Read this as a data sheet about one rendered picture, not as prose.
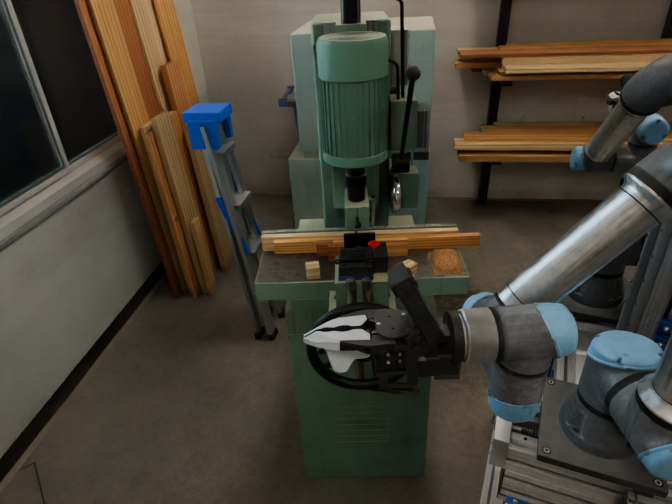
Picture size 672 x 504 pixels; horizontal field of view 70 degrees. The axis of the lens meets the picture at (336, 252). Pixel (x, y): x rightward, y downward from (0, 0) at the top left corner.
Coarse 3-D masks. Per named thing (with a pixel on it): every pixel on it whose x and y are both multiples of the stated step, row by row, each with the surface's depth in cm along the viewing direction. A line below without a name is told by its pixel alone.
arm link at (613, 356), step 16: (608, 336) 90; (624, 336) 90; (640, 336) 90; (592, 352) 89; (608, 352) 86; (624, 352) 86; (640, 352) 85; (656, 352) 85; (592, 368) 90; (608, 368) 86; (624, 368) 84; (640, 368) 83; (656, 368) 83; (592, 384) 90; (608, 384) 85; (624, 384) 83; (592, 400) 91; (608, 400) 85
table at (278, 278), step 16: (272, 256) 147; (288, 256) 147; (304, 256) 146; (320, 256) 146; (400, 256) 144; (416, 256) 143; (272, 272) 140; (288, 272) 139; (304, 272) 139; (320, 272) 138; (432, 272) 136; (256, 288) 136; (272, 288) 136; (288, 288) 136; (304, 288) 136; (320, 288) 136; (432, 288) 135; (448, 288) 135; (464, 288) 135
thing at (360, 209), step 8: (344, 192) 145; (344, 200) 140; (368, 200) 139; (352, 208) 135; (360, 208) 135; (368, 208) 135; (352, 216) 137; (360, 216) 137; (368, 216) 137; (352, 224) 138; (368, 224) 138
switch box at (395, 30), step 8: (392, 32) 141; (408, 32) 141; (392, 40) 142; (408, 40) 142; (392, 48) 143; (400, 48) 143; (408, 48) 144; (392, 56) 144; (400, 56) 144; (392, 64) 145; (400, 64) 145; (392, 72) 147; (400, 72) 147; (392, 80) 148; (400, 80) 148
